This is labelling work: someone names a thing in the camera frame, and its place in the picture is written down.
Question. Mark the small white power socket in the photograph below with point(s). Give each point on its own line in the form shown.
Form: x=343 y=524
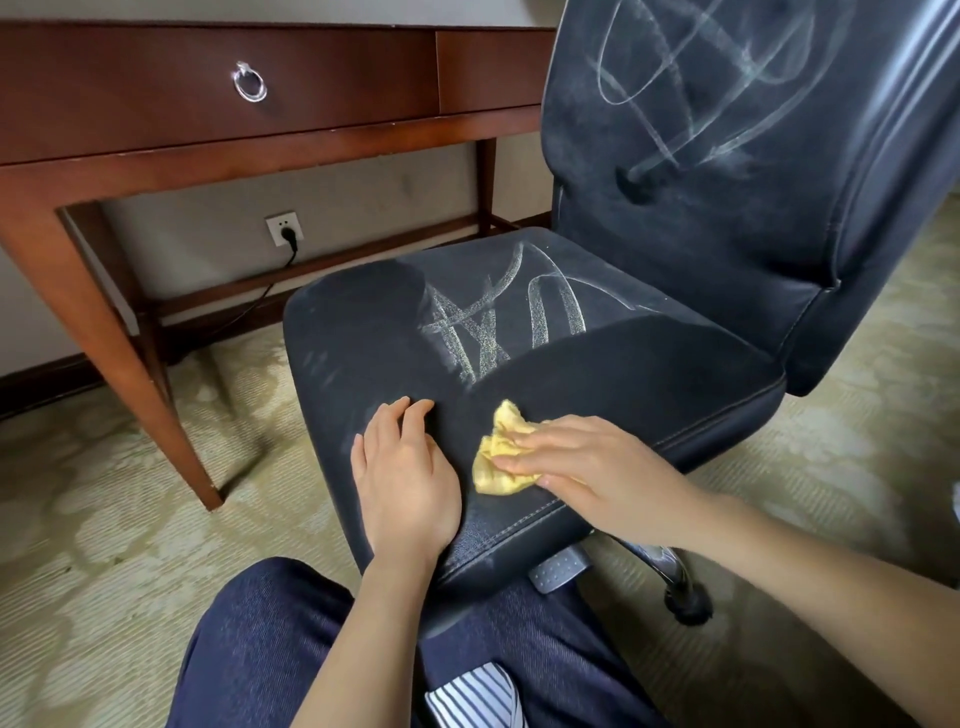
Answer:
x=276 y=223

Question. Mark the navy dress with white trim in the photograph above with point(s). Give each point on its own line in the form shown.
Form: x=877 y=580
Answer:
x=262 y=637

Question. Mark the person's right forearm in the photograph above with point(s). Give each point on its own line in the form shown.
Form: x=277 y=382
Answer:
x=840 y=607

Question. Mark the blue striped white apron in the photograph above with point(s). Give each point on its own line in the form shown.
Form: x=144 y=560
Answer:
x=472 y=701

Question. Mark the black leather chair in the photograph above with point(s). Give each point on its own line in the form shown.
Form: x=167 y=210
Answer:
x=637 y=375

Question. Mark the person's left hand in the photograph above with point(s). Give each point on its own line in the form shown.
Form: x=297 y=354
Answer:
x=409 y=502

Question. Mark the person's left forearm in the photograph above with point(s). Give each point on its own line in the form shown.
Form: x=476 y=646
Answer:
x=367 y=652

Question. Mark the yellow cleaning cloth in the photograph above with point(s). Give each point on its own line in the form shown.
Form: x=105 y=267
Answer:
x=487 y=457

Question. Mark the person's right hand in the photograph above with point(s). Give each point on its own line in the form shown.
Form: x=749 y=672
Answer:
x=622 y=487

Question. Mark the red-brown wooden table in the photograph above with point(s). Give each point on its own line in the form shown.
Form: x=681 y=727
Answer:
x=112 y=97

